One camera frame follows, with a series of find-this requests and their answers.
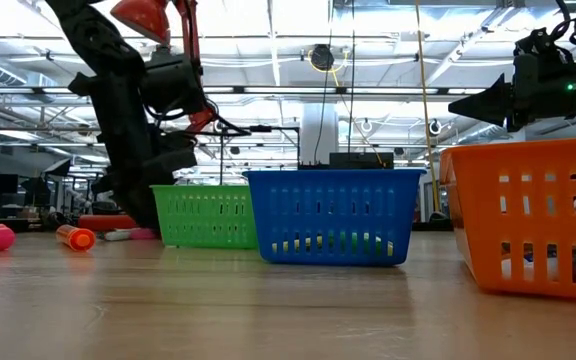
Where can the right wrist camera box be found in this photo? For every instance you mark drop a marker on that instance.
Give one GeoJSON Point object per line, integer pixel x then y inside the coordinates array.
{"type": "Point", "coordinates": [538, 47]}

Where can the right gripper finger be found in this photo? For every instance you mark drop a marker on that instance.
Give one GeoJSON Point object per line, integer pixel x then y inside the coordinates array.
{"type": "Point", "coordinates": [488, 102]}

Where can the black background frame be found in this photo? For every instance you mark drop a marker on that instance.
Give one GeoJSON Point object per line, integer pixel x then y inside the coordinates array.
{"type": "Point", "coordinates": [268, 128]}

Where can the thin yellow pen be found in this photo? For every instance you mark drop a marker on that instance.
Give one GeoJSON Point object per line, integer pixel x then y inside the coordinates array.
{"type": "Point", "coordinates": [274, 247]}
{"type": "Point", "coordinates": [391, 248]}

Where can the orange plastic basket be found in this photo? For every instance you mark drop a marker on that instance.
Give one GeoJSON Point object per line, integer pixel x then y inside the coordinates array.
{"type": "Point", "coordinates": [473, 225]}

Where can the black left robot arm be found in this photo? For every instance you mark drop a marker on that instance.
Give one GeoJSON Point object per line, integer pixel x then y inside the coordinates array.
{"type": "Point", "coordinates": [93, 35]}

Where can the orange highlighter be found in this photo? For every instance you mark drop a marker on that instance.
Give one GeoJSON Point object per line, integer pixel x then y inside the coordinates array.
{"type": "Point", "coordinates": [82, 241]}

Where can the white marker black cap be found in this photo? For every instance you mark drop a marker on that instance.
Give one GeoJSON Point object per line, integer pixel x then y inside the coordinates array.
{"type": "Point", "coordinates": [118, 235]}

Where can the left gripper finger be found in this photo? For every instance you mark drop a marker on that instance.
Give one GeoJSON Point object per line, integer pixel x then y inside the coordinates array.
{"type": "Point", "coordinates": [175, 150]}
{"type": "Point", "coordinates": [138, 200]}

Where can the green plastic basket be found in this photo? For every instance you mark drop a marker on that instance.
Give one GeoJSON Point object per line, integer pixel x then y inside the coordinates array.
{"type": "Point", "coordinates": [203, 188]}

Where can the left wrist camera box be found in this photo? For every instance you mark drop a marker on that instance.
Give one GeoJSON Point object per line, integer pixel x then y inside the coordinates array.
{"type": "Point", "coordinates": [173, 82]}

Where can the silver ventilation duct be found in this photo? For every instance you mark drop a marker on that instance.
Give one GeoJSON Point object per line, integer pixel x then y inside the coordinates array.
{"type": "Point", "coordinates": [483, 134]}

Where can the thin green pen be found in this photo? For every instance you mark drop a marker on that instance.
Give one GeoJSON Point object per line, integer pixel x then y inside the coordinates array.
{"type": "Point", "coordinates": [354, 240]}

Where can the red desk lamp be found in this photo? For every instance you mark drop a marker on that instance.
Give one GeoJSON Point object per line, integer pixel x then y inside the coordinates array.
{"type": "Point", "coordinates": [143, 20]}

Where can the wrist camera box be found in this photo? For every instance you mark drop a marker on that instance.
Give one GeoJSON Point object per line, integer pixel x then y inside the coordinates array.
{"type": "Point", "coordinates": [538, 47]}
{"type": "Point", "coordinates": [173, 82]}

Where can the white marker blue cap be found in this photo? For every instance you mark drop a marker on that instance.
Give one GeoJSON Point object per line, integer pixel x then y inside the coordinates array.
{"type": "Point", "coordinates": [505, 267]}

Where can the black perforated box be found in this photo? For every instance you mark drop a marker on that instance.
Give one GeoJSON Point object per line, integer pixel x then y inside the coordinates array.
{"type": "Point", "coordinates": [360, 161]}

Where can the blue plastic basket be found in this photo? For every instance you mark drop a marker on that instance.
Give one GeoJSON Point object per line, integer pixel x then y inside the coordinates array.
{"type": "Point", "coordinates": [333, 176]}

